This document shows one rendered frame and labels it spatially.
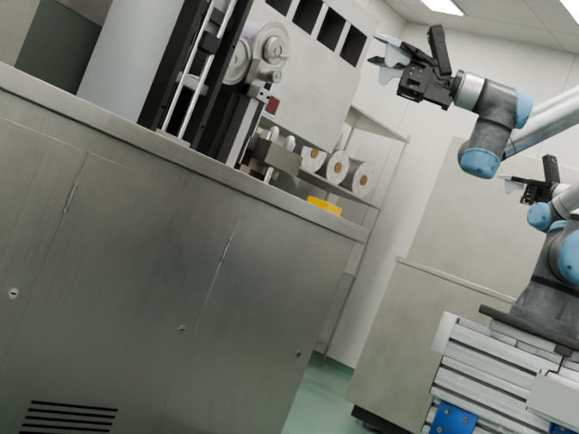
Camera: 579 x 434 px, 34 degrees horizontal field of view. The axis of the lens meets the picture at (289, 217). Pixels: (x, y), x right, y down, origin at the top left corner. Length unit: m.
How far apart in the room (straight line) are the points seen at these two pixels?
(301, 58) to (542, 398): 1.64
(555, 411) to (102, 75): 1.31
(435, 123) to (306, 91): 4.31
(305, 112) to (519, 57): 4.30
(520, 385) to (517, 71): 5.45
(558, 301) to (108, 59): 1.20
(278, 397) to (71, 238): 0.92
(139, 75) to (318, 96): 1.12
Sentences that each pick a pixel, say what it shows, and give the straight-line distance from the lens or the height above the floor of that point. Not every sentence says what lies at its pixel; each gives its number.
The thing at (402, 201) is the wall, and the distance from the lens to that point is 7.45.
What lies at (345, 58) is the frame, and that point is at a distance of 3.51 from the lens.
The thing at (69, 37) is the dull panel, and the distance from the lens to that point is 2.54.
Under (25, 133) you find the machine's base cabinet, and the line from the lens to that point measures 1.76.
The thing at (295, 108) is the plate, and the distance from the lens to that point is 3.24.
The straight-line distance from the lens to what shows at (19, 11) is 2.12.
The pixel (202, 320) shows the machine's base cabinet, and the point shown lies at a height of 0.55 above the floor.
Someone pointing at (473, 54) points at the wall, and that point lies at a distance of 7.60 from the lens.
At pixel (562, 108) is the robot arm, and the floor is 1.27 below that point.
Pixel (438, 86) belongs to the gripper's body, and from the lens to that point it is 2.00.
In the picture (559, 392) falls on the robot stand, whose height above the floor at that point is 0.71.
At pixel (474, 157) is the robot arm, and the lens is 1.97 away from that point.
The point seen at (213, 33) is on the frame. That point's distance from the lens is 2.26.
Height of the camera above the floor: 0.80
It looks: 1 degrees up
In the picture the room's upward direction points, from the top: 21 degrees clockwise
